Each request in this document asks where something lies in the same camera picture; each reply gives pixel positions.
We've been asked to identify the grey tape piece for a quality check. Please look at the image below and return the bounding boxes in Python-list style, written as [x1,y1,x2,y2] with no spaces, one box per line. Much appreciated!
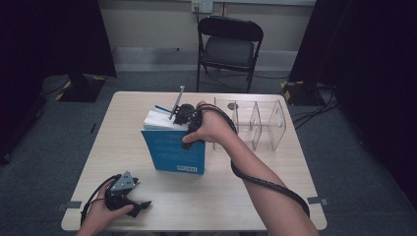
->
[306,196,329,207]
[55,200,84,212]

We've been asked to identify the black floor cables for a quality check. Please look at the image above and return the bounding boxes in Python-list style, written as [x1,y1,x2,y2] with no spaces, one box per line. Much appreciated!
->
[289,86,340,131]

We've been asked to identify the person's right hand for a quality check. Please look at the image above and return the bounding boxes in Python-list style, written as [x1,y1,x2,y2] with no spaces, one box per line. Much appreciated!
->
[181,100,238,146]

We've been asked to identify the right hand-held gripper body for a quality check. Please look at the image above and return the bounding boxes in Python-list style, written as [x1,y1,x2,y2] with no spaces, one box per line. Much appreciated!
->
[168,85,205,151]

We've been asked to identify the person's left hand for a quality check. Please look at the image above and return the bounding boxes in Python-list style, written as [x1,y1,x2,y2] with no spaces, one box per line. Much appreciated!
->
[82,180,136,232]

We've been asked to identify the clear acrylic book rack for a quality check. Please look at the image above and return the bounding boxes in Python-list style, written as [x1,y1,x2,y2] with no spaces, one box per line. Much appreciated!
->
[211,96,287,152]

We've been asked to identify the white wall socket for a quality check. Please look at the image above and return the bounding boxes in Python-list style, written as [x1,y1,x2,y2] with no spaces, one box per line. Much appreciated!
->
[191,0,214,15]

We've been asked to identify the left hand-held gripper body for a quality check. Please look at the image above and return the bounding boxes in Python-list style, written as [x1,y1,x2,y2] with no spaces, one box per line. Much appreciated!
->
[104,170,140,211]

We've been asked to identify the black folding chair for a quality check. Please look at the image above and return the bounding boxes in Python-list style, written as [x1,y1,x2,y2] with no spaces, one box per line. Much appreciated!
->
[196,15,265,94]

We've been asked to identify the blue book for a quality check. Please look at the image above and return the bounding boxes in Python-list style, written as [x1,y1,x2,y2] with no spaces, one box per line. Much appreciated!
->
[141,104,207,176]

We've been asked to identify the black curtain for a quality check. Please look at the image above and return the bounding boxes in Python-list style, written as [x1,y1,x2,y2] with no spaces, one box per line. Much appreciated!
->
[0,0,118,165]
[289,0,417,210]

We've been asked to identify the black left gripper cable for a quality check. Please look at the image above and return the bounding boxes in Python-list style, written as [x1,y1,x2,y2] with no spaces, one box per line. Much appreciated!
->
[80,174,122,227]

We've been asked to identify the black stand base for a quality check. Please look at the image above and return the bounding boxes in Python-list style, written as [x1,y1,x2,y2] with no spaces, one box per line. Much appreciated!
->
[280,80,327,107]
[58,74,108,103]

